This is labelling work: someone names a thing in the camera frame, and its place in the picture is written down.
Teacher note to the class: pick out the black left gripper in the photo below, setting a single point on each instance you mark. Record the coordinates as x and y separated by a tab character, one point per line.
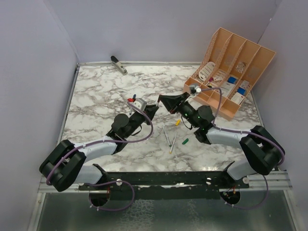
145	115

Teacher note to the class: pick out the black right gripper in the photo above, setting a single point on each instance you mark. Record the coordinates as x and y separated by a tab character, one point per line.
171	104

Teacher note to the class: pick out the yellow pen cap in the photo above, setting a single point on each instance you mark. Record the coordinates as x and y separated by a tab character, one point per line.
177	122

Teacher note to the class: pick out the green marker pen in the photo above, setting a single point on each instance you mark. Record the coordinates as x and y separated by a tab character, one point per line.
166	136

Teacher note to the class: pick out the yellow marker pen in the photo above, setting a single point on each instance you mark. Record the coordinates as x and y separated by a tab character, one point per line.
173	143

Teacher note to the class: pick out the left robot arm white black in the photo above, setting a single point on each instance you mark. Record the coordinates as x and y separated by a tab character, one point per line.
65	165

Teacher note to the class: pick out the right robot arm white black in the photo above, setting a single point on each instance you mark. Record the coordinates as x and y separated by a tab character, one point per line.
261	150

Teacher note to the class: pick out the white oval tag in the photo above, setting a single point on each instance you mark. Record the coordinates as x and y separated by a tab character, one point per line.
205	72

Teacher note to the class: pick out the white card packet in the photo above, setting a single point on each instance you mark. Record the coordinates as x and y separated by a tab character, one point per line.
226	88

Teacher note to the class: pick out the grey black stapler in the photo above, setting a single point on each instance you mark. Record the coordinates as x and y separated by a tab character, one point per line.
116	63

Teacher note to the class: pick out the blue eraser box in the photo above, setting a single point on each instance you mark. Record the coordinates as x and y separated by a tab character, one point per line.
241	91
232	80

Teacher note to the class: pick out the peach desk file organizer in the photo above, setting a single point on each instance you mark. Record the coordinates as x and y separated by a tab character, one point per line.
234	56

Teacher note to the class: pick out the white red box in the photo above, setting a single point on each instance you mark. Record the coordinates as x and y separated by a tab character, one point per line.
244	85

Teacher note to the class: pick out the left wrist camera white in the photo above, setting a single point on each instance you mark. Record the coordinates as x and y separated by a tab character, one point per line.
138	102

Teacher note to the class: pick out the black mounting rail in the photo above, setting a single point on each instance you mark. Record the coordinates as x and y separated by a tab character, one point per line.
163	185

